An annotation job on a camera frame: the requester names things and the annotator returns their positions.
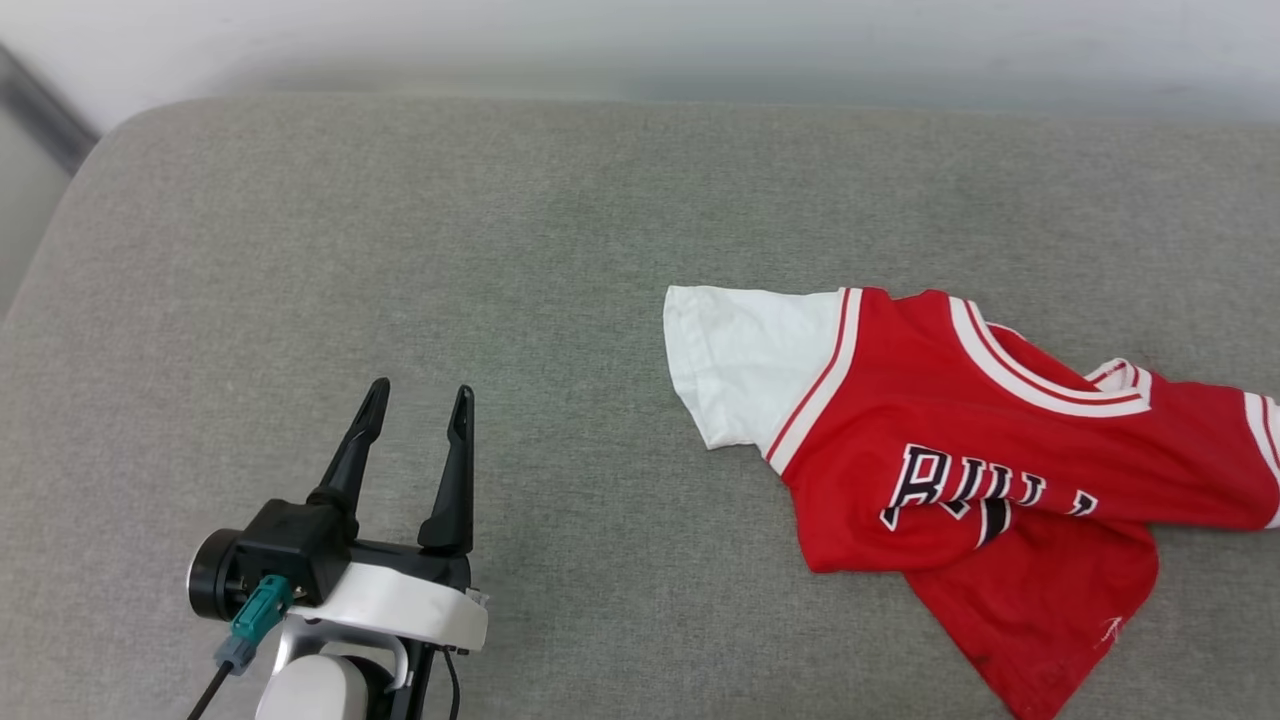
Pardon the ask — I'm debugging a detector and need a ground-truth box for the dark grey wall skirting strip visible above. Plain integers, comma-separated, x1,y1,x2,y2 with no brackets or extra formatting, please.
0,42,103,179

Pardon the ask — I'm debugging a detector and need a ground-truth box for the black cable with teal connector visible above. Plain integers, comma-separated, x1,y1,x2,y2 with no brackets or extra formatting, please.
185,575,297,720

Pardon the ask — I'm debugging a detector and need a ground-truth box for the red jersey with white sleeves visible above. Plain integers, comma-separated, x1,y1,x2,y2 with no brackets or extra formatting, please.
663,285,1280,720

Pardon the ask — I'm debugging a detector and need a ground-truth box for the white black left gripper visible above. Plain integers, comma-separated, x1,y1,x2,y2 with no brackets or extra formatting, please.
270,378,489,720

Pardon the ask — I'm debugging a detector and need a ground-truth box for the grey fabric sofa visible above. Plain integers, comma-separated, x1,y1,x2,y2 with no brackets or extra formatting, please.
0,95,1280,720

